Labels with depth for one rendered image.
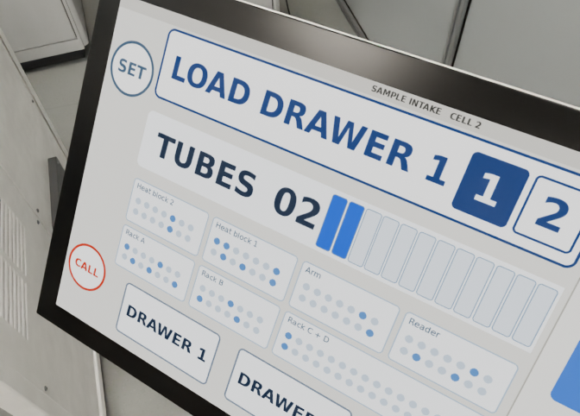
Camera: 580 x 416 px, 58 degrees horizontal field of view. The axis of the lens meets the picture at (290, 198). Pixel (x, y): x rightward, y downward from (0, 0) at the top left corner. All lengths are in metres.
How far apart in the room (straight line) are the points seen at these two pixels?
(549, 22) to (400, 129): 1.00
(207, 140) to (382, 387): 0.21
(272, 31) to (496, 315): 0.23
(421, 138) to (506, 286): 0.10
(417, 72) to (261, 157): 0.12
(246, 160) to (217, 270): 0.09
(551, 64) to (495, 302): 1.02
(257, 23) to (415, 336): 0.23
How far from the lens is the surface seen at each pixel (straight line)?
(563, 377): 0.35
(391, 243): 0.33
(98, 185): 0.45
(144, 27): 0.41
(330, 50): 0.34
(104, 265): 0.46
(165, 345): 0.44
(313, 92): 0.34
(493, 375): 0.35
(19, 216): 1.22
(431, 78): 0.32
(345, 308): 0.36
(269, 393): 0.41
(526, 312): 0.34
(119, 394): 1.53
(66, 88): 2.36
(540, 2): 1.33
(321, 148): 0.34
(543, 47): 1.33
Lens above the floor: 1.39
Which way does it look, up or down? 52 degrees down
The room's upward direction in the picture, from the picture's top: 2 degrees counter-clockwise
